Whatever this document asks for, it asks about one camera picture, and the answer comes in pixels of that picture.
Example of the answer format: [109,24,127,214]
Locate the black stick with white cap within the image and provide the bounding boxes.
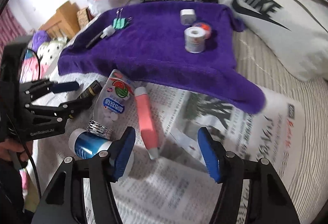
[86,25,116,49]

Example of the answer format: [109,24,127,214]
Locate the purple towel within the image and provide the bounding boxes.
[57,1,267,114]

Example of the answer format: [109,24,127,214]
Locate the green binder clip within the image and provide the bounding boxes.
[112,8,133,30]

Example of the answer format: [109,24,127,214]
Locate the small blue jar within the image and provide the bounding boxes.
[192,22,213,40]

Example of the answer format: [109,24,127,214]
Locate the person's left hand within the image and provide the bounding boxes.
[0,139,34,169]

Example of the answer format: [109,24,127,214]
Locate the wooden rack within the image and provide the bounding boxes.
[38,1,81,39]

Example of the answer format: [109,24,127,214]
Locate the newspaper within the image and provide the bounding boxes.
[33,73,305,224]

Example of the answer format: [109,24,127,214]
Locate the dark bottle gold label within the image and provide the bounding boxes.
[77,80,101,100]

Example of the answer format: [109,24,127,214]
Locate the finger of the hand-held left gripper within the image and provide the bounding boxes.
[26,97,93,122]
[24,80,80,98]

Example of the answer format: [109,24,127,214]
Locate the white dotted plush toy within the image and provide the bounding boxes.
[37,37,68,66]

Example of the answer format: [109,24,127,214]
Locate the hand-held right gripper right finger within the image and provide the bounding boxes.
[197,127,301,224]

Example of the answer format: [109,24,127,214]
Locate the clear candy bottle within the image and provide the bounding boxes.
[87,69,135,140]

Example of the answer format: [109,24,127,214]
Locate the purple plush toy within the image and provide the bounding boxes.
[32,30,52,53]

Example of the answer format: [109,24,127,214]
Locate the white tape roll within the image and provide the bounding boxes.
[184,27,207,54]

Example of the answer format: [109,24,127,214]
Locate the blue and white bottle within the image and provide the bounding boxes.
[69,129,135,178]

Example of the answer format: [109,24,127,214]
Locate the white charger plug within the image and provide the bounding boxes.
[180,9,196,26]

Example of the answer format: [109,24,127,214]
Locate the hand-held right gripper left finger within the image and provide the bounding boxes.
[31,126,136,224]

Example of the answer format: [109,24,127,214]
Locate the patterned small box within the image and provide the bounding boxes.
[77,7,91,30]

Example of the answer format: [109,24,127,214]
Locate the grey waist bag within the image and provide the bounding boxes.
[211,0,328,82]

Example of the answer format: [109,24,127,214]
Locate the pink striped cloth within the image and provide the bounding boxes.
[0,5,27,46]

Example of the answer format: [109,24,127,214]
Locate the pink tube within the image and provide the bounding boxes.
[134,86,162,160]

